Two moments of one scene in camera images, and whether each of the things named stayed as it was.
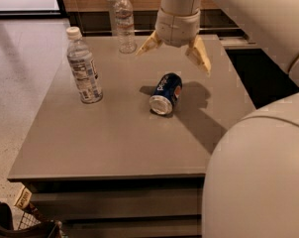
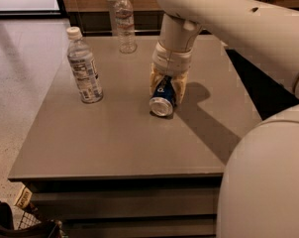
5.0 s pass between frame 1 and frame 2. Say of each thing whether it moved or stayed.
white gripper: moved
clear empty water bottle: stayed
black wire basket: stayed
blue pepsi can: stayed
